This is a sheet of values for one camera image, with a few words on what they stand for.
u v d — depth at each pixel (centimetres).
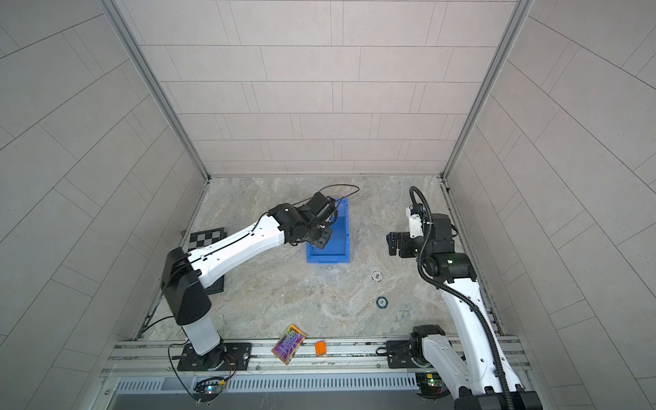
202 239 91
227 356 69
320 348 71
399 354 71
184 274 49
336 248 91
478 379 38
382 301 81
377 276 87
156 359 71
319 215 61
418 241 65
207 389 65
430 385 67
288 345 72
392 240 66
